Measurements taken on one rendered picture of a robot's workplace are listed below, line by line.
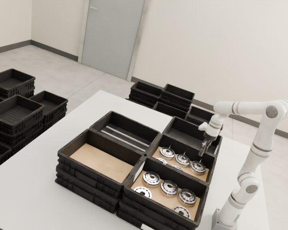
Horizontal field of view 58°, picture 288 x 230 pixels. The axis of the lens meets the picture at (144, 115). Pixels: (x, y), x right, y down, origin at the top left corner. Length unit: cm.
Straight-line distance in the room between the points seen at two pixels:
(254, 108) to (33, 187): 122
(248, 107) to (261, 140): 17
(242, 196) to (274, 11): 324
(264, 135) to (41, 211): 114
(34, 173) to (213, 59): 339
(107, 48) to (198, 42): 158
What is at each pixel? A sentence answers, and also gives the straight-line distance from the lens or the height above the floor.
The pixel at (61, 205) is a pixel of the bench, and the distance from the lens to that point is 150.
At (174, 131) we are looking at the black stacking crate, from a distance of 204.
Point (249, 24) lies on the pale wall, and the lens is 428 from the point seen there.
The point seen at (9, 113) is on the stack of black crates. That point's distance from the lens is 253.
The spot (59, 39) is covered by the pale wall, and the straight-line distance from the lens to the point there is 526.
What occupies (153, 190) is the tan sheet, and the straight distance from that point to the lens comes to 149.
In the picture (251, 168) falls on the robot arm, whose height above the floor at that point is 113.
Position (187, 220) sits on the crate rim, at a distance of 130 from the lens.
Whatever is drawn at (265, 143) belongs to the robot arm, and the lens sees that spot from 131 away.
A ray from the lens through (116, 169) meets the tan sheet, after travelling 154.
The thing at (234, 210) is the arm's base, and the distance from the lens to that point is 154.
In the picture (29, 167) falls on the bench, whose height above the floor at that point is 70.
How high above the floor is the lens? 187
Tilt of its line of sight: 30 degrees down
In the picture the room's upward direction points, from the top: 16 degrees clockwise
